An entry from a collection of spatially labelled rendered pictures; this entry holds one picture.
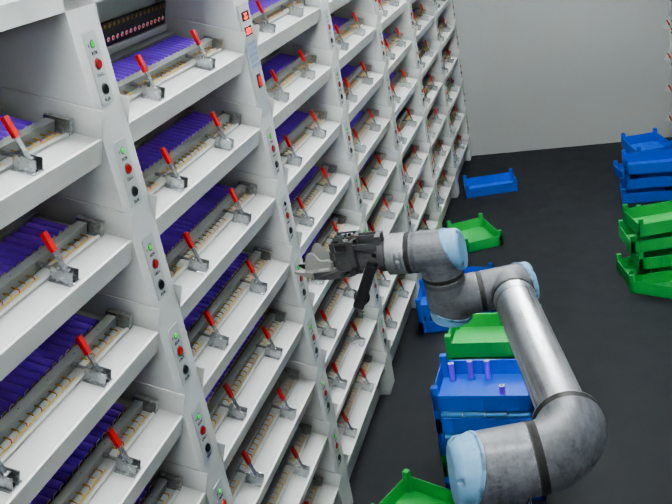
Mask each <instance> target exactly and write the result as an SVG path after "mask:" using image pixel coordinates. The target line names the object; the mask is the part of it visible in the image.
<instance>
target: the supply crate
mask: <svg viewBox="0 0 672 504"><path fill-rule="evenodd" d="M439 358H440V366H439V370H438V373H437V377H436V381H435V384H434V385H431V388H430V391H431V398H432V404H433V410H434V411H534V410H535V409H534V406H533V404H532V401H531V398H530V396H529V393H528V390H527V388H526V385H525V382H524V380H523V377H522V375H521V372H520V369H519V367H518V364H517V361H516V359H488V360H489V362H490V370H491V379H490V380H487V379H486V378H485V371H484V363H483V361H484V360H485V359H471V360H472V362H473V369H474V377H475V379H473V380H470V379H469V377H468V369H467V362H466V361H467V360H447V355H446V353H440V356H439ZM449 362H454V368H455V375H456V381H455V382H451V381H450V375H449V368H448V363H449ZM499 384H505V390H506V395H500V393H499Z"/></svg>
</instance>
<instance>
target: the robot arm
mask: <svg viewBox="0 0 672 504"><path fill-rule="evenodd" d="M345 233H346V234H345ZM347 233H348V234H347ZM351 233H353V234H351ZM336 234H337V235H335V236H334V238H333V240H332V241H331V243H330V244H329V245H328V246H329V250H330V251H326V250H325V249H324V248H323V247H322V245H321V244H320V243H314V244H313V246H312V253H307V254H306V256H305V262H304V263H300V264H299V267H301V268H303V269H302V270H294V273H295V274H297V275H300V276H303V277H306V278H310V279H315V280H333V279H339V278H347V277H353V276H356V275H357V274H362V273H363V275H362V279H361V282H360V285H359V288H358V290H357V291H356V292H355V293H354V297H353V298H354V303H353V307H354V308H357V309H360V310H363V308H364V306H365V305H366V304H367V303H368V302H369V300H370V294H369V292H370V289H371V286H372V283H373V280H374V277H375V274H376V271H377V268H378V265H379V268H380V270H381V271H382V272H383V271H388V273H389V274H390V275H397V274H408V273H409V274H413V273H421V274H422V278H423V283H424V288H425V293H426V298H427V303H428V305H427V307H428V309H429V311H430V315H431V318H432V320H433V321H434V322H435V323H436V324H438V325H440V326H443V327H450V328H452V327H460V326H462V325H465V324H467V323H468V322H469V321H470V320H471V318H472V316H473V314H476V313H481V312H485V311H490V310H495V309H496V310H497V311H498V314H499V317H500V319H501V322H502V324H503V327H504V330H505V332H506V335H507V338H508V340H509V343H510V346H511V348H512V351H513V353H514V356H515V359H516V361H517V364H518V367H519V369H520V372H521V375H522V377H523V380H524V382H525V385H526V388H527V390H528V393H529V396H530V398H531V401H532V404H533V406H534V409H535V410H534V412H533V415H532V420H529V421H523V422H518V423H512V424H507V425H502V426H497V427H492V428H486V429H481V430H476V431H473V430H469V431H466V432H464V433H462V434H458V435H454V436H452V437H451V438H450V439H449V440H448V442H447V446H446V458H447V466H448V476H449V482H450V488H451V492H452V497H453V500H454V503H455V504H532V502H531V498H535V497H540V496H546V495H552V494H557V493H560V492H563V491H565V490H567V489H569V488H571V487H573V486H574V485H576V484H577V483H578V482H580V481H581V480H582V479H583V478H584V477H585V476H586V475H587V474H588V473H589V472H590V471H591V470H592V469H593V468H594V466H595V465H596V463H597V462H598V460H599V459H600V457H601V454H602V452H603V450H604V448H605V444H606V439H607V422H606V418H605V416H604V413H603V411H602V409H601V407H600V405H599V404H598V402H597V401H596V400H595V399H594V398H593V397H592V396H591V395H589V394H587V393H585V392H582V390H581V388H580V386H579V384H578V382H577V380H576V377H575V375H574V373H573V371H572V369H571V367H570V365H569V363H568V361H567V359H566V357H565V355H564V353H563V351H562V349H561V346H560V344H559V342H558V340H557V338H556V336H555V334H554V332H553V330H552V328H551V326H550V324H549V322H548V320H547V317H546V315H545V313H544V311H543V309H542V307H541V305H540V303H539V301H538V299H539V296H540V291H539V285H538V281H537V277H536V274H535V272H534V270H533V268H532V266H531V265H530V264H529V263H528V262H514V263H512V264H508V265H504V266H499V267H494V268H489V269H485V270H480V271H476V272H469V273H465V274H464V269H466V268H467V266H468V252H467V248H466V242H465V239H464V236H463V234H462V232H461V231H460V230H459V229H457V228H440V229H433V230H423V231H413V232H399V233H390V234H386V235H385V238H384V235H383V230H382V231H372V232H362V233H359V230H355V231H345V232H336ZM342 234H343V235H342ZM335 267H336V268H335ZM304 269H305V270H304ZM363 271H364V272H363Z"/></svg>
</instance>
